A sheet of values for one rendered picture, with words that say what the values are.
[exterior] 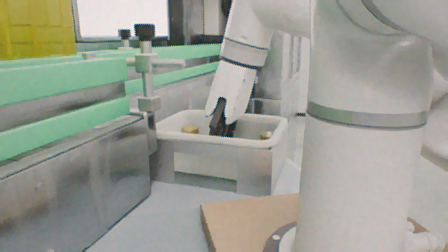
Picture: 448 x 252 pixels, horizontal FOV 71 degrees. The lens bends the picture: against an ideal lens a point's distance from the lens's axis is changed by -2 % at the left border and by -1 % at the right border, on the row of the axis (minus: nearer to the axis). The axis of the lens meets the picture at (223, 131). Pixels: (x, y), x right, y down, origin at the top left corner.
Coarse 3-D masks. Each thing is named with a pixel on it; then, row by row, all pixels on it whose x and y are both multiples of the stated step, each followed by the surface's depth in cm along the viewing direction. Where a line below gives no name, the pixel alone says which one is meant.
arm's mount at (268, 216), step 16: (208, 208) 42; (224, 208) 42; (240, 208) 42; (256, 208) 42; (272, 208) 42; (288, 208) 42; (208, 224) 38; (224, 224) 38; (240, 224) 38; (256, 224) 38; (272, 224) 38; (288, 224) 38; (416, 224) 38; (208, 240) 38; (224, 240) 35; (240, 240) 35; (256, 240) 35; (272, 240) 35
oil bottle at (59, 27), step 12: (48, 0) 44; (60, 0) 46; (48, 12) 44; (60, 12) 46; (48, 24) 44; (60, 24) 46; (72, 24) 48; (48, 36) 44; (60, 36) 46; (72, 36) 48; (60, 48) 46; (72, 48) 49
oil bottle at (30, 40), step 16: (0, 0) 38; (16, 0) 39; (32, 0) 41; (16, 16) 39; (32, 16) 41; (16, 32) 39; (32, 32) 41; (16, 48) 40; (32, 48) 42; (48, 48) 44
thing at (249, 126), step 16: (192, 112) 67; (160, 128) 57; (176, 128) 63; (208, 128) 67; (240, 128) 65; (256, 128) 64; (272, 128) 63; (224, 144) 50; (240, 144) 48; (256, 144) 47; (272, 144) 48
